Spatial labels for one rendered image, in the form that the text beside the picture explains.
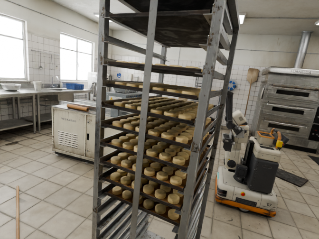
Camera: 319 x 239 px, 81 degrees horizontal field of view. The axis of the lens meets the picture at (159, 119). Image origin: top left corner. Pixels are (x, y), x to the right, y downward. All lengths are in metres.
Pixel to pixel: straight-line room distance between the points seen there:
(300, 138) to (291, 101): 0.99
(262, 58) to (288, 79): 1.30
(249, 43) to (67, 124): 5.51
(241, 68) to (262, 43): 0.87
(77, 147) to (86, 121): 0.48
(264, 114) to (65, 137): 4.71
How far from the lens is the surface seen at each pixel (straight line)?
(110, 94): 2.69
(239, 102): 6.57
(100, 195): 1.04
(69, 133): 3.26
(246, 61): 6.59
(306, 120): 5.82
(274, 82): 5.64
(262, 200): 2.60
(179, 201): 0.88
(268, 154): 2.41
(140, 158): 0.80
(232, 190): 2.52
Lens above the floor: 1.46
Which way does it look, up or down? 13 degrees down
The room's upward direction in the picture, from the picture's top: 6 degrees clockwise
